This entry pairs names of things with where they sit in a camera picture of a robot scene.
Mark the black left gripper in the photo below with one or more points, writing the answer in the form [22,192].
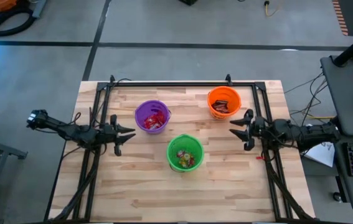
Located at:
[107,135]

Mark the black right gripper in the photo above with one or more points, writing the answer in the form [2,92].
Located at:
[258,130]

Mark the dark red candy bar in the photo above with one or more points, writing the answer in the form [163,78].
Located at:
[216,105]

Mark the small red candy packet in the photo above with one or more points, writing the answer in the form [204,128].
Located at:
[161,117]

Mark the yellow candy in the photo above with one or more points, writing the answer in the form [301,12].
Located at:
[186,156]

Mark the orange candy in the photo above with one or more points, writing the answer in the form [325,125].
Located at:
[183,163]

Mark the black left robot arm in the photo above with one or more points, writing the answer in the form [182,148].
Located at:
[67,132]

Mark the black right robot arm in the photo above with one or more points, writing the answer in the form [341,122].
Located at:
[304,135]

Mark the brown chocolate bar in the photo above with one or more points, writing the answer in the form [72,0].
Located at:
[223,109]

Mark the small red tag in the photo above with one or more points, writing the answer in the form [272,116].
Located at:
[259,157]

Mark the purple plastic bucket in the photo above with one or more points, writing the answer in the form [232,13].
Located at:
[148,107]

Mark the orange plastic bucket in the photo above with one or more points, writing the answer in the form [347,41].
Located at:
[230,95]

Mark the green plastic bucket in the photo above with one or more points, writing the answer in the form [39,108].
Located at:
[179,143]

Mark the white paper sheet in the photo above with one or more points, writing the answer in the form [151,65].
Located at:
[322,155]

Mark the black caster wheel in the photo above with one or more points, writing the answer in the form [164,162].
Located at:
[337,196]

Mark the grey vacuum wand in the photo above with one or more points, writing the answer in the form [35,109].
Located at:
[40,7]

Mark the black metal table frame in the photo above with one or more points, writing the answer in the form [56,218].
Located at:
[179,84]

